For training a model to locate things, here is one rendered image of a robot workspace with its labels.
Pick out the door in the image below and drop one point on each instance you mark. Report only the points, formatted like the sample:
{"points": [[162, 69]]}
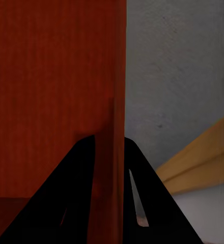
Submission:
{"points": [[199, 165]]}

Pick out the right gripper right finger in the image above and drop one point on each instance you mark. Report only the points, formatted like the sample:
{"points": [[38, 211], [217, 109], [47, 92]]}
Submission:
{"points": [[167, 222]]}

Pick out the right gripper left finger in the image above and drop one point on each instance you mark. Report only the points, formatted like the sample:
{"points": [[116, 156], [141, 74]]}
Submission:
{"points": [[59, 211]]}

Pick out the storage box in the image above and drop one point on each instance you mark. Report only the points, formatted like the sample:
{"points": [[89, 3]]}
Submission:
{"points": [[62, 79]]}

